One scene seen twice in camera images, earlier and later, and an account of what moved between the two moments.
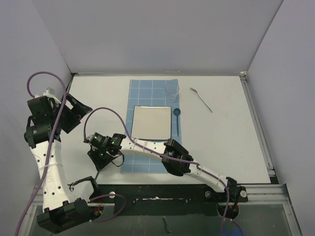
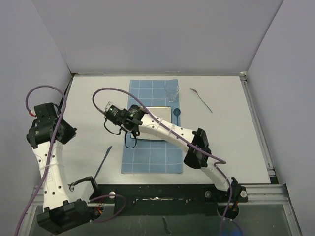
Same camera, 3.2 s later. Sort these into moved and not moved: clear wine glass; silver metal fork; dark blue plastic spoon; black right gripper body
Moved: black right gripper body
Not moved: dark blue plastic spoon; silver metal fork; clear wine glass
